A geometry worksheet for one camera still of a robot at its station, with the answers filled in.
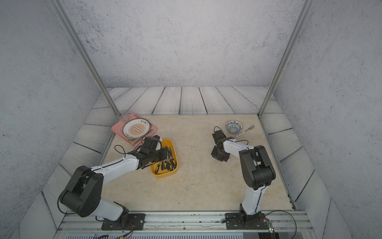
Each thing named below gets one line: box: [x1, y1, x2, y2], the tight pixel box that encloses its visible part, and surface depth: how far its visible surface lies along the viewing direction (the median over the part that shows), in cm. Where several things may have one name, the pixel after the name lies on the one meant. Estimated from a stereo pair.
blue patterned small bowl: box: [225, 119, 244, 135], surface depth 113 cm
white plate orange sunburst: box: [122, 118, 152, 139], surface depth 113 cm
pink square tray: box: [111, 113, 158, 147], surface depth 113 cm
